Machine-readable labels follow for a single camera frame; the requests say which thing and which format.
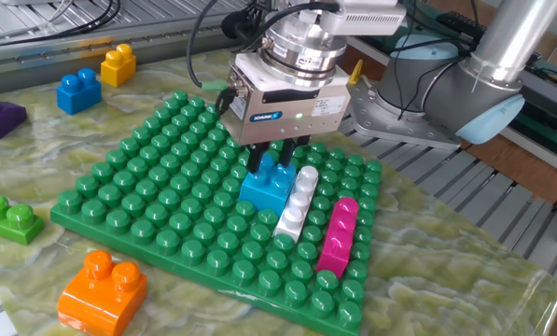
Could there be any large green studded baseplate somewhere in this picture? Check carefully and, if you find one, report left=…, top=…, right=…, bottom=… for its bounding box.
left=49, top=89, right=384, bottom=336

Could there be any silver Schunk gripper body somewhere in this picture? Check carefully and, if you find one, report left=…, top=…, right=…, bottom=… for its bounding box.
left=219, top=51, right=353, bottom=147

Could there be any light blue four-stud block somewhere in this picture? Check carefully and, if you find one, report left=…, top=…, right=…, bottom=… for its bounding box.
left=238, top=152, right=299, bottom=217

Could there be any aluminium profile rail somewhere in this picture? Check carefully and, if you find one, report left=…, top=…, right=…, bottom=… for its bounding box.
left=0, top=25, right=270, bottom=94

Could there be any orange two-stud block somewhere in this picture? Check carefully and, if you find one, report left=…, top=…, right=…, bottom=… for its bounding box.
left=56, top=249, right=148, bottom=336

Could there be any black cable green connector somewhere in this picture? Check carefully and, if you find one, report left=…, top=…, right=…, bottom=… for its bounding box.
left=186, top=0, right=237, bottom=92

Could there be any yellow two-stud block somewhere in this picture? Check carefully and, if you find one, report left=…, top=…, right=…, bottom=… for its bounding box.
left=100, top=43, right=137, bottom=89

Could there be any bright green two-stud block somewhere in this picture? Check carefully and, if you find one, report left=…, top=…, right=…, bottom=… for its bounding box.
left=0, top=194, right=46, bottom=246

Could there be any blue two-stud block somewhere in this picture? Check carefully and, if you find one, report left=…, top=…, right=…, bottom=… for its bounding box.
left=56, top=68, right=104, bottom=116

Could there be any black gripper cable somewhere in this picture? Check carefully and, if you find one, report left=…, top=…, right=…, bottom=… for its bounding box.
left=215, top=0, right=342, bottom=116

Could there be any pink three-stud block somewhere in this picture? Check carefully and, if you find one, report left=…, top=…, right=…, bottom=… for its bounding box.
left=315, top=196, right=361, bottom=280

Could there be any yellow plastic clip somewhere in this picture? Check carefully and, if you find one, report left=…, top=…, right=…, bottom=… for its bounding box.
left=347, top=58, right=364, bottom=87

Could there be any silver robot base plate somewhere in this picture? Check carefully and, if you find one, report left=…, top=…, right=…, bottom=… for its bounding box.
left=347, top=78, right=462, bottom=150

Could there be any green marble patterned mat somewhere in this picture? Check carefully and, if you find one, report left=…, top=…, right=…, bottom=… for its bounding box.
left=0, top=49, right=557, bottom=336

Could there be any white four-stud block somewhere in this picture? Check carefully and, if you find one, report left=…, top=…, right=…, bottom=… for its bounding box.
left=272, top=165, right=320, bottom=244

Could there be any black keyboard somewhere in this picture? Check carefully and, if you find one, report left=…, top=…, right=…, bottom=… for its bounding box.
left=439, top=11, right=488, bottom=41

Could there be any black table cable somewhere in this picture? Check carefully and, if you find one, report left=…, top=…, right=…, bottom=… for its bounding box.
left=0, top=0, right=130, bottom=48

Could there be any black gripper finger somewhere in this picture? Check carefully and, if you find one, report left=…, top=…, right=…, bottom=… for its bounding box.
left=245, top=142, right=272, bottom=175
left=279, top=134, right=312, bottom=168

